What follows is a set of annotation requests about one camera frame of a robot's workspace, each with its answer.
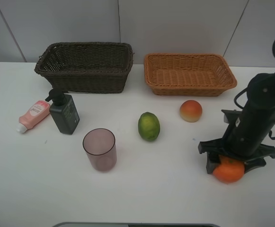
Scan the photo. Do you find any orange tangerine fruit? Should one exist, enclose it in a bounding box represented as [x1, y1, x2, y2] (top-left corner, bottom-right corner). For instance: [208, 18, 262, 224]
[213, 156, 245, 183]

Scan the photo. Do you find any pink translucent plastic cup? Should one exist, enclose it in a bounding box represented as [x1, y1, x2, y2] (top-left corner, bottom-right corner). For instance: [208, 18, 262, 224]
[82, 128, 117, 172]

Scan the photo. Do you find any green lime fruit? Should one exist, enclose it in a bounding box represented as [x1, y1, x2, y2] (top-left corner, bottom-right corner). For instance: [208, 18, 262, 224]
[138, 112, 160, 141]

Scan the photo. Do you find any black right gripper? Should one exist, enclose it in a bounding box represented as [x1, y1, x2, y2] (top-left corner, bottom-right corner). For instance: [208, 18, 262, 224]
[198, 103, 275, 175]

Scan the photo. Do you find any dark brown wicker basket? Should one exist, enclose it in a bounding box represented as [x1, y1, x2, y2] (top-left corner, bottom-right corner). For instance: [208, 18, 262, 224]
[35, 42, 133, 94]

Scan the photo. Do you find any dark green pump bottle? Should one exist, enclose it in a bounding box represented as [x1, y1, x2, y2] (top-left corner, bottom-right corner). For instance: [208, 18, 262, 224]
[45, 88, 80, 135]

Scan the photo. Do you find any pink lotion bottle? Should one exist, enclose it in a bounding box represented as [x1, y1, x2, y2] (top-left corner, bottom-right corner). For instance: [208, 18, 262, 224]
[17, 100, 51, 133]

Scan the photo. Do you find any red yellow peach fruit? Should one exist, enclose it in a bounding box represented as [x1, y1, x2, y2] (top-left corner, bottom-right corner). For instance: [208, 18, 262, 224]
[179, 100, 203, 122]

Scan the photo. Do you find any orange wicker basket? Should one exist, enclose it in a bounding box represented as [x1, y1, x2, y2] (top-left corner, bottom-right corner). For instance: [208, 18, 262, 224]
[144, 53, 237, 97]

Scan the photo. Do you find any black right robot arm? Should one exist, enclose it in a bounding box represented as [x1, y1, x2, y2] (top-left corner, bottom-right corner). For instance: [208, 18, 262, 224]
[198, 73, 275, 174]

